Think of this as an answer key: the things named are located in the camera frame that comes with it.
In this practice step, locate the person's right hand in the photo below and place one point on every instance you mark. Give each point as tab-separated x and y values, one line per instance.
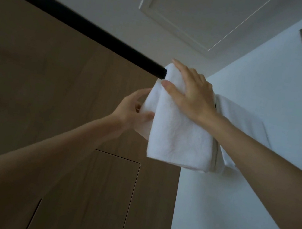
199	97

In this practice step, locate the white ceiling access hatch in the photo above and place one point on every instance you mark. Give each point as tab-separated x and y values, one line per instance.
198	12

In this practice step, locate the person's left forearm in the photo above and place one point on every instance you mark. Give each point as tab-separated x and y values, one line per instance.
30	171

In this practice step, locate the wooden back panel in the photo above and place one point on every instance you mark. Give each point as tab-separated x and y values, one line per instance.
30	85

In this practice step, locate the white towel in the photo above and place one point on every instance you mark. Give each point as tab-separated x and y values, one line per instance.
178	140
241	118

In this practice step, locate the person's right forearm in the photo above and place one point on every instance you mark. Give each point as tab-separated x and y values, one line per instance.
272	175

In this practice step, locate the black towel rail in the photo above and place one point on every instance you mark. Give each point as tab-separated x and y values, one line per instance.
69	18

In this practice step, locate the person's left hand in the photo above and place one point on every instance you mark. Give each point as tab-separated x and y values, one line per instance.
130	112

